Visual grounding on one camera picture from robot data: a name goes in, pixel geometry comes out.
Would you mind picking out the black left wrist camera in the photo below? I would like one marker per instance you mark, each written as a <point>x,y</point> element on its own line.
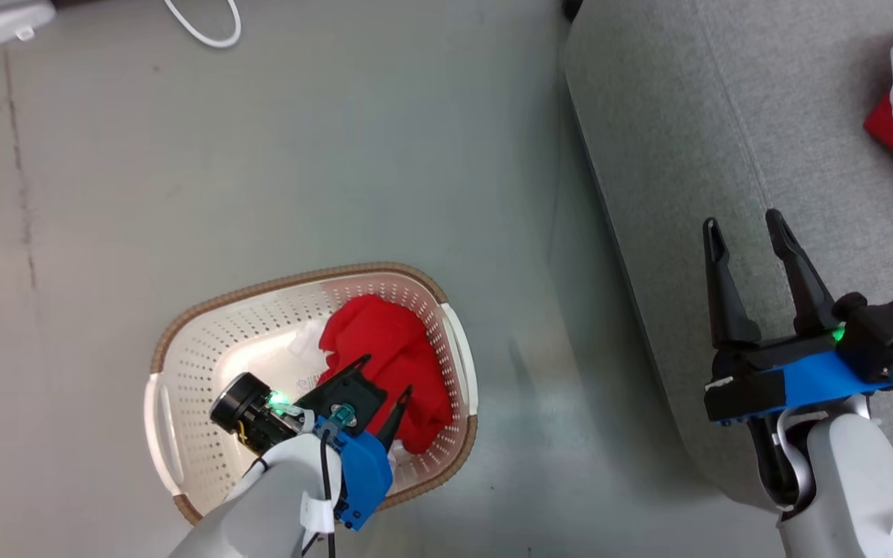
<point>249,411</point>

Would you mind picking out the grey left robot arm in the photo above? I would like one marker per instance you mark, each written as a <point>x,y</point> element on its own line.
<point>268,504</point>

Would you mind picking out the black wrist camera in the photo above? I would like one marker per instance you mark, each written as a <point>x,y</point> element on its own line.
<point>892,333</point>
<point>249,411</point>

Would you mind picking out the beige perforated laundry basket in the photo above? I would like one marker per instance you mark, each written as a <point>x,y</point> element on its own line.
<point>214,349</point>

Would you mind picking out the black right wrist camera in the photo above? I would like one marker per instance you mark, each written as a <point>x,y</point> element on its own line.
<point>892,333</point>

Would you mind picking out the grey fabric sofa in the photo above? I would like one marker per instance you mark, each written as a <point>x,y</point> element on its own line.
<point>710,139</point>

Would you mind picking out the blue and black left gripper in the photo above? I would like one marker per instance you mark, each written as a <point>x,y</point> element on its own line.
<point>365,473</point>

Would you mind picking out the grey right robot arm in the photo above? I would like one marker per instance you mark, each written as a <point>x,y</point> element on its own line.
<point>857,488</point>

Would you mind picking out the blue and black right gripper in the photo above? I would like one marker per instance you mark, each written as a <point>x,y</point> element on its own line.
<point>795,380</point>

